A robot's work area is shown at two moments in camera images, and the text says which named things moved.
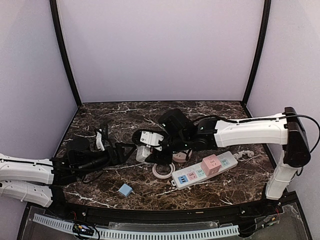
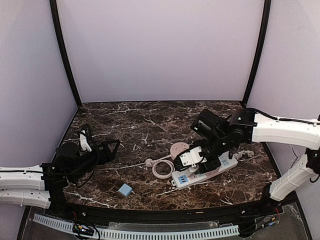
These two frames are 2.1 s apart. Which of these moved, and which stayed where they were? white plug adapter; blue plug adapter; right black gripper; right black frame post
Moved: right black gripper; white plug adapter
Stayed: right black frame post; blue plug adapter
